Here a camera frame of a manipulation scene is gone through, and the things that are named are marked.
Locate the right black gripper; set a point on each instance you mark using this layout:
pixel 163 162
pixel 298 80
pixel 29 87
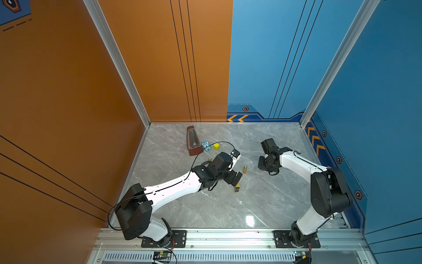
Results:
pixel 260 165

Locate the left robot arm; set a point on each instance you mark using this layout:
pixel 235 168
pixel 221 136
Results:
pixel 135 210

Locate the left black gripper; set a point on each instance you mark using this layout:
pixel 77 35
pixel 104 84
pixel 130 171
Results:
pixel 231 179

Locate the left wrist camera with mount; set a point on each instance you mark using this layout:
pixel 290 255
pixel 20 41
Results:
pixel 235 155

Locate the square gold black lipstick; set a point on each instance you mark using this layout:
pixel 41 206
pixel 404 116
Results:
pixel 237 188

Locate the left green circuit board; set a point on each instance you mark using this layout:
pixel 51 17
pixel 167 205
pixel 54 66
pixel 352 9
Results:
pixel 162 257

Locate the right aluminium corner post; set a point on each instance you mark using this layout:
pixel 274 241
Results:
pixel 357 26

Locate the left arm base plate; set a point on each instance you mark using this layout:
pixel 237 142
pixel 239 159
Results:
pixel 175 239

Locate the blue owl toy cube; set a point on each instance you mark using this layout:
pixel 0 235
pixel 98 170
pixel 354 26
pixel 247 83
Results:
pixel 206 146

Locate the aluminium corner post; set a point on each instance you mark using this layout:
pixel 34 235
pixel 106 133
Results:
pixel 101 24
pixel 357 26

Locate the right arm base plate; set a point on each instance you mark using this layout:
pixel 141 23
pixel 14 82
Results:
pixel 282 239

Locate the green circuit board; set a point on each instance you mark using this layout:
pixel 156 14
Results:
pixel 162 257
pixel 305 258

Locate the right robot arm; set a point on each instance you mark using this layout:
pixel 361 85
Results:
pixel 329 191

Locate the front aluminium rail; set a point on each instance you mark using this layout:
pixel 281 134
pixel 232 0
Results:
pixel 234 246

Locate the left aluminium corner post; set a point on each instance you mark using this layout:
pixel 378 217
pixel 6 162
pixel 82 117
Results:
pixel 101 24

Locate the dark red metronome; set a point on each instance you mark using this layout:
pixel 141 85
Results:
pixel 193 143

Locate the right green circuit board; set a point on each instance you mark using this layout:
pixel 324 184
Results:
pixel 305 258

